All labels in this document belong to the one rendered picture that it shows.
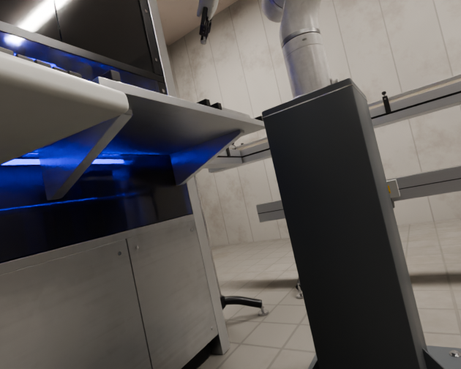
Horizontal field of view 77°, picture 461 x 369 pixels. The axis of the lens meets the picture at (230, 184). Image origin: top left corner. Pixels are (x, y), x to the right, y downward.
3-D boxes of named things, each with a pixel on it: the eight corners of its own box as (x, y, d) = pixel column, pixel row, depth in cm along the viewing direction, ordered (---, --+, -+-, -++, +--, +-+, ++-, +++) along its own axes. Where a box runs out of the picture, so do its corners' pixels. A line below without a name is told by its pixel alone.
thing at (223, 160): (175, 164, 135) (167, 131, 135) (151, 171, 143) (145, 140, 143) (244, 162, 193) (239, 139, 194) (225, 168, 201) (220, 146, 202)
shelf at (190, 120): (-15, 159, 73) (-16, 151, 73) (174, 159, 133) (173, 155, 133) (100, 87, 48) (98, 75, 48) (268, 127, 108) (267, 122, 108)
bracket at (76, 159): (47, 200, 76) (37, 151, 76) (58, 199, 78) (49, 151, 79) (132, 170, 58) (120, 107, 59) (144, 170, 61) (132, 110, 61)
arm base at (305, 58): (353, 96, 90) (340, 39, 91) (340, 83, 74) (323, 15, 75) (296, 116, 101) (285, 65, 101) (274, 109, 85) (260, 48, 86)
